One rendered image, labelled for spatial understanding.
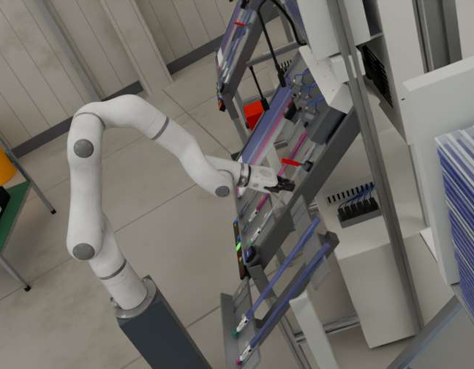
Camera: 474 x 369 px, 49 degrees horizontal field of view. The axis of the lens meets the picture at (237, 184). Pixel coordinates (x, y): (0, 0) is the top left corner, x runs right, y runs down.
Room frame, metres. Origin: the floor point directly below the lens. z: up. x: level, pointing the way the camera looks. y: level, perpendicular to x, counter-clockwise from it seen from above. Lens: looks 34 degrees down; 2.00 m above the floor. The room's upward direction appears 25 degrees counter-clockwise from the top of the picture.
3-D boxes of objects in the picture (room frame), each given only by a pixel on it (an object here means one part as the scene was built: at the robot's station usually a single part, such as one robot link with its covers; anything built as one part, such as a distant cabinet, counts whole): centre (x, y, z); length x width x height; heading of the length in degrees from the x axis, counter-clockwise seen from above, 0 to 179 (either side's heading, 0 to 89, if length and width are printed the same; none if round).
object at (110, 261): (1.57, 0.54, 1.00); 0.19 x 0.12 x 0.24; 175
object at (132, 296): (1.54, 0.55, 0.79); 0.19 x 0.19 x 0.18
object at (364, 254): (1.65, -0.59, 0.31); 0.70 x 0.65 x 0.62; 171
